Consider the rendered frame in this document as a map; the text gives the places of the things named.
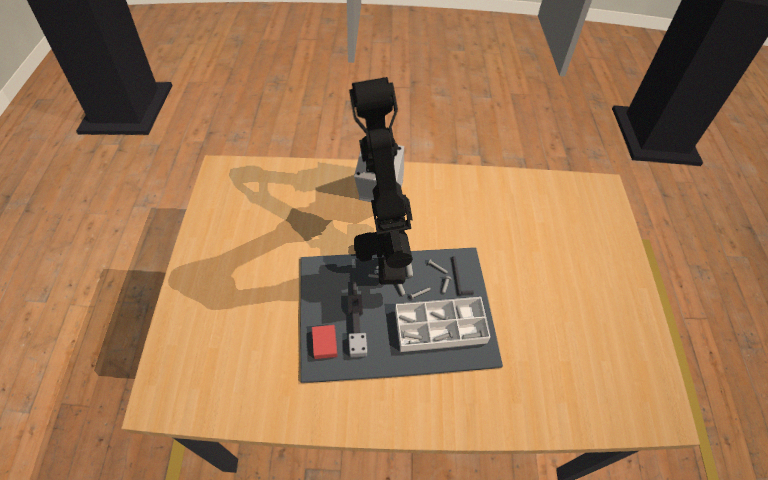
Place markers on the red rectangular block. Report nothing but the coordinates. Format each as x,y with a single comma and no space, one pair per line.
324,342

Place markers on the beige block with four holes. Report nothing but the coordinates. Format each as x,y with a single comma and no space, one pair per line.
357,345

